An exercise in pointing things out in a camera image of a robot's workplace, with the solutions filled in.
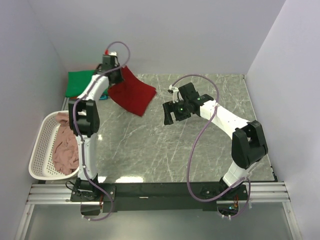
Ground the aluminium rail frame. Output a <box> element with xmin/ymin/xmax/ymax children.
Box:
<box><xmin>15</xmin><ymin>182</ymin><xmax>303</xmax><ymax>240</ymax></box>

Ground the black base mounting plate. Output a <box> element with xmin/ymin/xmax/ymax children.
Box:
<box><xmin>70</xmin><ymin>180</ymin><xmax>250</xmax><ymax>216</ymax></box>

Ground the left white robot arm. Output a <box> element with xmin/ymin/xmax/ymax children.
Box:
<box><xmin>68</xmin><ymin>52</ymin><xmax>124</xmax><ymax>202</ymax></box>

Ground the green folded t shirt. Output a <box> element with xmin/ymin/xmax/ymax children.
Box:
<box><xmin>65</xmin><ymin>70</ymin><xmax>95</xmax><ymax>98</ymax></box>

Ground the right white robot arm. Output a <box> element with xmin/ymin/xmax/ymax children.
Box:
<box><xmin>162</xmin><ymin>82</ymin><xmax>268</xmax><ymax>203</ymax></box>

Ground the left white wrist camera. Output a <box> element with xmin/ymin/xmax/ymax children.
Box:
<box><xmin>104</xmin><ymin>49</ymin><xmax>118</xmax><ymax>57</ymax></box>

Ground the red t shirt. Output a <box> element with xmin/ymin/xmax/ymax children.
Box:
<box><xmin>108</xmin><ymin>66</ymin><xmax>157</xmax><ymax>117</ymax></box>

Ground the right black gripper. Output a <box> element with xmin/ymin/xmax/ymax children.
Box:
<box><xmin>163</xmin><ymin>98</ymin><xmax>192</xmax><ymax>126</ymax></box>

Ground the pink t shirt in basket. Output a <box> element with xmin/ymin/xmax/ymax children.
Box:
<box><xmin>52</xmin><ymin>112</ymin><xmax>79</xmax><ymax>175</ymax></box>

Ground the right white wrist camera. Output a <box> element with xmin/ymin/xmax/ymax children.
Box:
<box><xmin>168</xmin><ymin>84</ymin><xmax>183</xmax><ymax>104</ymax></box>

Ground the white plastic laundry basket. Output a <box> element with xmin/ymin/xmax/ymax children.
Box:
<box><xmin>28</xmin><ymin>111</ymin><xmax>79</xmax><ymax>181</ymax></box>

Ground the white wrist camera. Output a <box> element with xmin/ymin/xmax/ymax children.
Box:
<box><xmin>104</xmin><ymin>49</ymin><xmax>118</xmax><ymax>57</ymax></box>
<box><xmin>168</xmin><ymin>84</ymin><xmax>183</xmax><ymax>104</ymax></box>

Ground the teal folded t shirt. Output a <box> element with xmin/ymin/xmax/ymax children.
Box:
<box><xmin>99</xmin><ymin>94</ymin><xmax>108</xmax><ymax>101</ymax></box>

